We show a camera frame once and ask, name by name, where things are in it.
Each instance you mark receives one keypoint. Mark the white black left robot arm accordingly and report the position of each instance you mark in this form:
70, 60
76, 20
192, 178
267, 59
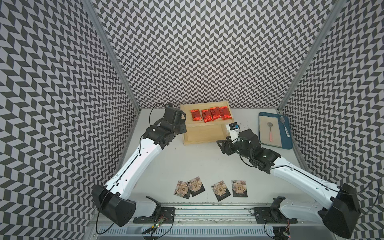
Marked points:
112, 199

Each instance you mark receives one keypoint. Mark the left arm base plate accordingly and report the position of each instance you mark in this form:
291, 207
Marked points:
151, 211

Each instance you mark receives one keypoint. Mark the white handled spoon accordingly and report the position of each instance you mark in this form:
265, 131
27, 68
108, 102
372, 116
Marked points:
283, 121

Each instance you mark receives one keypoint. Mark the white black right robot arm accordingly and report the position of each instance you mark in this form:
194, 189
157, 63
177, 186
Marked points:
337, 207

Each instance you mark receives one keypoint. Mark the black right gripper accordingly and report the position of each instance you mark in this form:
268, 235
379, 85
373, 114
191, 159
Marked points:
226, 144

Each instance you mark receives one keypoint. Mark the brown tea bag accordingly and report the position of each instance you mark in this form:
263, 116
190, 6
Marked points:
196, 186
221, 190
182, 190
239, 189

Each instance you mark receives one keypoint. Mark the red tea bag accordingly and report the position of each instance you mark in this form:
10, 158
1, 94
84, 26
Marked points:
207, 115
196, 115
225, 113
215, 112

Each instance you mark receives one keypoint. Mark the blue tray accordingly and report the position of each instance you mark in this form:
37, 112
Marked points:
287, 142

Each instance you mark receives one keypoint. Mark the light wooden two-tier shelf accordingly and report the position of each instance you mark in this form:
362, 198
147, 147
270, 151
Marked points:
199, 132

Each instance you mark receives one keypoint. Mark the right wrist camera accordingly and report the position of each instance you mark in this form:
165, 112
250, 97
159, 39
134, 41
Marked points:
234, 130

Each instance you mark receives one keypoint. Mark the pink handled spoon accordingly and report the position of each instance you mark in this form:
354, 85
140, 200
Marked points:
270, 132

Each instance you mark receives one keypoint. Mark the beige cloth mat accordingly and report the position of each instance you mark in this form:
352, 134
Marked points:
264, 131

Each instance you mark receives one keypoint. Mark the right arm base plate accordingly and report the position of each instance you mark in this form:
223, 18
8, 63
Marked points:
272, 214

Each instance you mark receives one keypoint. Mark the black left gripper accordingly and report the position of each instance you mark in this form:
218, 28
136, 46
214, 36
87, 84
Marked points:
182, 127

